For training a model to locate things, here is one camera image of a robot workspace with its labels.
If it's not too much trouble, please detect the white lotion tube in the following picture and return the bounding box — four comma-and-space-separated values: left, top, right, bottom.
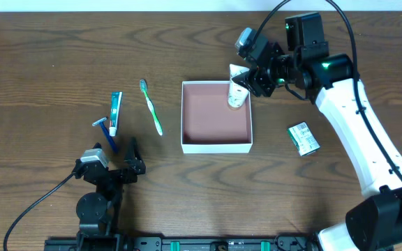
228, 64, 249, 109

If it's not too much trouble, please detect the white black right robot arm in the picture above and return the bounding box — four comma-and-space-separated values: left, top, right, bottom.
234, 13, 402, 250

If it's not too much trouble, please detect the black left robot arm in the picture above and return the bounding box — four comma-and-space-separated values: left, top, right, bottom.
73, 137, 146, 250

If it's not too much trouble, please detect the blue disposable razor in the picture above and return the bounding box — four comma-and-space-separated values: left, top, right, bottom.
92, 117, 119, 153

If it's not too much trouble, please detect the green white toothpaste tube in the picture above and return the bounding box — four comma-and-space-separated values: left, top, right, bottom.
109, 91, 123, 137

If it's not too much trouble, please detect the green white toothbrush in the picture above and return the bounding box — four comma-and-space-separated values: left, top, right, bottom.
140, 79, 163, 136

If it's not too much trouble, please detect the green white soap package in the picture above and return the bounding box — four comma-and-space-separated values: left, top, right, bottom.
287, 122, 320, 156

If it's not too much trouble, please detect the white box with pink interior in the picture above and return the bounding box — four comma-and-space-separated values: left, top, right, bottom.
180, 81, 253, 154

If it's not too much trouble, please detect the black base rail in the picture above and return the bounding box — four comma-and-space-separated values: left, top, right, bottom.
44, 235, 320, 251

